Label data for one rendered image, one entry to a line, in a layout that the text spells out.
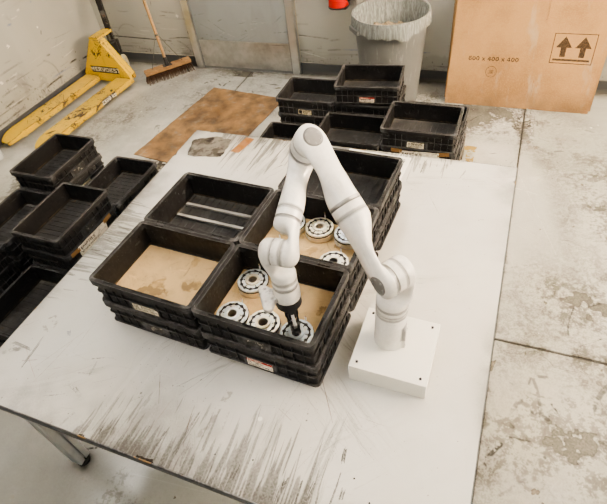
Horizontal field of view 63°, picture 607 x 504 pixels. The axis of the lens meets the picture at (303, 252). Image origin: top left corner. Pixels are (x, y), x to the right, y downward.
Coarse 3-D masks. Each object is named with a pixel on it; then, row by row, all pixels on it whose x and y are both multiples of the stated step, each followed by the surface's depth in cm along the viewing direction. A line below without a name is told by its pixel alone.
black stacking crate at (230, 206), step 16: (192, 176) 196; (176, 192) 192; (192, 192) 202; (208, 192) 199; (224, 192) 195; (240, 192) 191; (256, 192) 187; (160, 208) 185; (176, 208) 194; (192, 208) 196; (224, 208) 194; (240, 208) 193; (256, 208) 192; (176, 224) 191; (192, 224) 190; (208, 224) 189; (240, 224) 187
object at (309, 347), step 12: (312, 264) 154; (324, 264) 153; (216, 276) 155; (348, 276) 150; (336, 288) 146; (336, 300) 144; (192, 312) 147; (204, 312) 145; (228, 324) 142; (240, 324) 141; (324, 324) 138; (264, 336) 138; (276, 336) 137; (300, 348) 135; (312, 348) 134
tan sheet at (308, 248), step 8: (272, 232) 181; (304, 232) 179; (304, 240) 176; (304, 248) 174; (312, 248) 173; (320, 248) 173; (328, 248) 172; (336, 248) 172; (312, 256) 170; (320, 256) 170
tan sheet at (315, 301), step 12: (300, 288) 161; (312, 288) 160; (228, 300) 161; (240, 300) 160; (252, 300) 160; (312, 300) 157; (324, 300) 156; (216, 312) 158; (252, 312) 156; (276, 312) 155; (300, 312) 154; (312, 312) 154; (324, 312) 153; (312, 324) 150
